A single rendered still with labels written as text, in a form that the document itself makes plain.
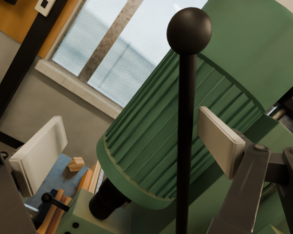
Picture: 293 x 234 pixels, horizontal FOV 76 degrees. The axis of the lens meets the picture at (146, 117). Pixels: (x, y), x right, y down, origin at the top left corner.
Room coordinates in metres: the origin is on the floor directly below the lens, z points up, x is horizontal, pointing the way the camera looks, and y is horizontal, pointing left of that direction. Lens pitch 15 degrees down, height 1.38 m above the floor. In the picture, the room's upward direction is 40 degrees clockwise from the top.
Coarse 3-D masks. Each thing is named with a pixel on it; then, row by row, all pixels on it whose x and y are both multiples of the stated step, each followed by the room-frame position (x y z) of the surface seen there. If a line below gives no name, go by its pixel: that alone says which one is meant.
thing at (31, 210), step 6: (54, 192) 0.36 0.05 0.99; (42, 204) 0.34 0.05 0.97; (48, 204) 0.33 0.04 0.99; (30, 210) 0.32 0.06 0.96; (36, 210) 0.32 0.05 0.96; (42, 210) 0.31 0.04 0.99; (48, 210) 0.32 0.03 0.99; (30, 216) 0.31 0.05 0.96; (36, 216) 0.30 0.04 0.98; (42, 216) 0.30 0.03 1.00; (36, 222) 0.28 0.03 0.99; (42, 222) 0.29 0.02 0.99; (36, 228) 0.28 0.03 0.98
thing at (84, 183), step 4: (88, 172) 0.56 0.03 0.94; (92, 172) 0.58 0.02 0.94; (84, 176) 0.55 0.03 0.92; (88, 176) 0.55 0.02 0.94; (84, 180) 0.52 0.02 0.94; (88, 180) 0.53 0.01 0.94; (80, 184) 0.52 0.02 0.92; (84, 184) 0.51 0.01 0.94; (88, 184) 0.52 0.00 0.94; (84, 188) 0.49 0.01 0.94
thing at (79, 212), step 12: (84, 192) 0.34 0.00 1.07; (72, 204) 0.31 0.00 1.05; (84, 204) 0.31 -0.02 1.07; (72, 216) 0.28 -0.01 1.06; (84, 216) 0.29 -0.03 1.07; (120, 216) 0.35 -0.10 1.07; (60, 228) 0.28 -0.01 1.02; (72, 228) 0.28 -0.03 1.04; (84, 228) 0.29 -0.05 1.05; (96, 228) 0.29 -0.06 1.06; (108, 228) 0.30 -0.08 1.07; (120, 228) 0.32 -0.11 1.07
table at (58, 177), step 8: (64, 160) 0.58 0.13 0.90; (56, 168) 0.53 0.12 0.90; (64, 168) 0.55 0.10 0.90; (88, 168) 0.63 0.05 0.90; (48, 176) 0.48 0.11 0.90; (56, 176) 0.50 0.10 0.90; (64, 176) 0.52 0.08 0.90; (72, 176) 0.54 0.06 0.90; (80, 176) 0.57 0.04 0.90; (48, 184) 0.46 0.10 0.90; (56, 184) 0.48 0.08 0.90; (64, 184) 0.50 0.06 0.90; (72, 184) 0.52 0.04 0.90; (40, 192) 0.42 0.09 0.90; (64, 192) 0.47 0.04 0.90; (72, 192) 0.49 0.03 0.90; (32, 200) 0.39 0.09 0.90; (40, 200) 0.40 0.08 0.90
